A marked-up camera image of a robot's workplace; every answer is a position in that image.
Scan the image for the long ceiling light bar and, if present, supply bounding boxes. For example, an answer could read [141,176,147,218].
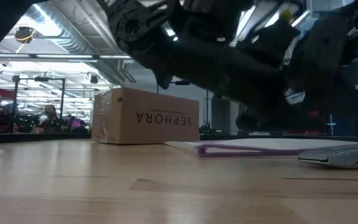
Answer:
[0,53,134,61]

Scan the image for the grey box cutter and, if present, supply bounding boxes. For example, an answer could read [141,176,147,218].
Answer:
[297,144,358,170]

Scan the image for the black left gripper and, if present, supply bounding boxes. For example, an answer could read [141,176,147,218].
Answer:
[154,0,291,131]

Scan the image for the purple-edged mesh zip pouch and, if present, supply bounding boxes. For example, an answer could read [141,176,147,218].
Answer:
[164,138,358,157]

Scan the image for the black gantry frame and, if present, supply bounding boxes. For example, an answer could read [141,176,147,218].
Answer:
[11,75,67,134]
[156,80,209,125]

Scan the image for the black table frame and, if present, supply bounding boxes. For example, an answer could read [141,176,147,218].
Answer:
[0,133,358,144]

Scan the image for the brown Sephora cardboard box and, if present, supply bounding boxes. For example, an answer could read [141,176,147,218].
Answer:
[91,86,201,146]

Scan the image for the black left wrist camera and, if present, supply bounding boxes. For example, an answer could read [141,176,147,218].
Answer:
[236,17,301,60]

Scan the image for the black yellow cable reel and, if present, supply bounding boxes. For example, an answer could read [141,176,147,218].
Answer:
[14,26,36,44]

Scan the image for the person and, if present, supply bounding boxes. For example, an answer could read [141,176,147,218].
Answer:
[39,105,67,134]

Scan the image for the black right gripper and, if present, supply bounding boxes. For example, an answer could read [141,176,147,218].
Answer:
[286,18,358,119]

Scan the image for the grey door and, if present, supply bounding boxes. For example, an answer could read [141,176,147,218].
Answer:
[211,96,231,135]

